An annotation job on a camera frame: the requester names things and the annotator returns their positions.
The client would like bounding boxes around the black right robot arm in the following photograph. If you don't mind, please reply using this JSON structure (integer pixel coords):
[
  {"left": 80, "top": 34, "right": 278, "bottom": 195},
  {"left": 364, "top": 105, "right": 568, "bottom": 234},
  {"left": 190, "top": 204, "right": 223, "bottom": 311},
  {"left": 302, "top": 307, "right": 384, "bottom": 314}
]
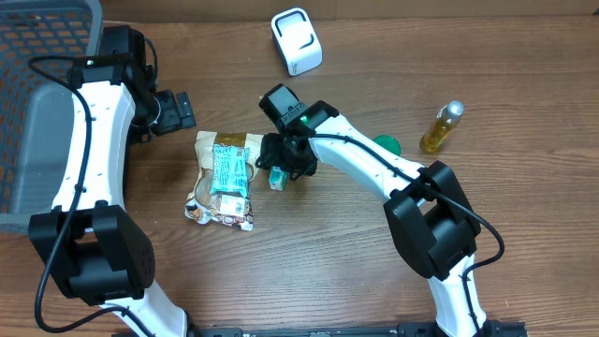
[{"left": 256, "top": 84, "right": 487, "bottom": 336}]

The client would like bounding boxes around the green lid white jar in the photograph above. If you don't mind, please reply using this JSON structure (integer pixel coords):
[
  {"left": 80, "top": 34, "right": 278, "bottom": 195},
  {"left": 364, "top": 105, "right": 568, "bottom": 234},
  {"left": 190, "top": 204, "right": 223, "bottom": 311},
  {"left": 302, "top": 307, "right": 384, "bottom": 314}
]
[{"left": 373, "top": 135, "right": 402, "bottom": 156}]

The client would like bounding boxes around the white labelled snack packet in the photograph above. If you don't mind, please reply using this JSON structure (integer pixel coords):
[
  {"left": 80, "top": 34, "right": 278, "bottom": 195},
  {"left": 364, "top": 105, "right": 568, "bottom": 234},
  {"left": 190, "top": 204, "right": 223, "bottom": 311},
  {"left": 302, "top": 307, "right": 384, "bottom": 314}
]
[{"left": 184, "top": 194, "right": 254, "bottom": 231}]

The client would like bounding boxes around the yellow oil bottle silver cap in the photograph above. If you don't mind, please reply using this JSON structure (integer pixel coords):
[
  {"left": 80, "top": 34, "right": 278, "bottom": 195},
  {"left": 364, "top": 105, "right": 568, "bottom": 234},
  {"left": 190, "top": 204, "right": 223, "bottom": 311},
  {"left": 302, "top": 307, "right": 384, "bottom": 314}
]
[{"left": 419, "top": 100, "right": 464, "bottom": 154}]

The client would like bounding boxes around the white barcode scanner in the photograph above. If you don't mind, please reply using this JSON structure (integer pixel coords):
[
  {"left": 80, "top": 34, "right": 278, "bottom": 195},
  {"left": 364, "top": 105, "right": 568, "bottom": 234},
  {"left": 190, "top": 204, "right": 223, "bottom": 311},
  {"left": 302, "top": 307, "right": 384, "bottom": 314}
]
[{"left": 270, "top": 7, "right": 323, "bottom": 77}]

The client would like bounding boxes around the teal snack packet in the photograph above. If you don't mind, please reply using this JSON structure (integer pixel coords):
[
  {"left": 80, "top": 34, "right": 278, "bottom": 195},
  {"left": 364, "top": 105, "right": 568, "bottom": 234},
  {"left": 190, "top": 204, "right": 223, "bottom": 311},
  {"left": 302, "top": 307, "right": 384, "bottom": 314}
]
[{"left": 211, "top": 144, "right": 249, "bottom": 198}]

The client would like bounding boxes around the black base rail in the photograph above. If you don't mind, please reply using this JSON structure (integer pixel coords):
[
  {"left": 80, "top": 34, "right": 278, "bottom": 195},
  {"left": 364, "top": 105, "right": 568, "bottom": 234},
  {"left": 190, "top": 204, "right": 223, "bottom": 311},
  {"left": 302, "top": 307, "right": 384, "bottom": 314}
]
[{"left": 188, "top": 320, "right": 528, "bottom": 337}]

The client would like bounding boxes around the brown cardboard back panel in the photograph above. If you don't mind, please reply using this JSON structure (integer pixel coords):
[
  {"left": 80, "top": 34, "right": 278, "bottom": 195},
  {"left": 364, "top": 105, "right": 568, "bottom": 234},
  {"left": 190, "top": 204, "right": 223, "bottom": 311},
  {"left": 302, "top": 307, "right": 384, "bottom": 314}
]
[{"left": 100, "top": 0, "right": 598, "bottom": 23}]

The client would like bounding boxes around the green white Kleenex tissue pack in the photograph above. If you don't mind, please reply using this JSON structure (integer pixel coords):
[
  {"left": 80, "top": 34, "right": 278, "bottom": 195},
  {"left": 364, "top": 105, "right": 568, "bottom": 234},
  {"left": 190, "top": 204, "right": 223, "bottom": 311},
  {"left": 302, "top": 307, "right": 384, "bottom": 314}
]
[{"left": 269, "top": 167, "right": 288, "bottom": 191}]

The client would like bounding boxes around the grey plastic mesh basket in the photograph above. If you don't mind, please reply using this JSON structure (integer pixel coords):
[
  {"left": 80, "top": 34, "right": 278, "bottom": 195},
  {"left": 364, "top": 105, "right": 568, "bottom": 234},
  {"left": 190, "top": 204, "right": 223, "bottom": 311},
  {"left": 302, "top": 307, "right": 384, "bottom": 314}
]
[{"left": 1, "top": 0, "right": 103, "bottom": 234}]

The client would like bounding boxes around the brown snack packet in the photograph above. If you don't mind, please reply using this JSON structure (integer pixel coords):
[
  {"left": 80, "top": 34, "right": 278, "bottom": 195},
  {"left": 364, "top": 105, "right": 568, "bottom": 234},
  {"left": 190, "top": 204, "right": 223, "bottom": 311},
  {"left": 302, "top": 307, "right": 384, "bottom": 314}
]
[{"left": 187, "top": 131, "right": 263, "bottom": 205}]

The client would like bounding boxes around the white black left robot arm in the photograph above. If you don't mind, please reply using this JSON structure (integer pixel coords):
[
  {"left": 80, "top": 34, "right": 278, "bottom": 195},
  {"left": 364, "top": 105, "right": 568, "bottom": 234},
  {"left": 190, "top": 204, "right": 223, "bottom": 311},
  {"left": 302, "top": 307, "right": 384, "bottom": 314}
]
[{"left": 28, "top": 25, "right": 196, "bottom": 336}]

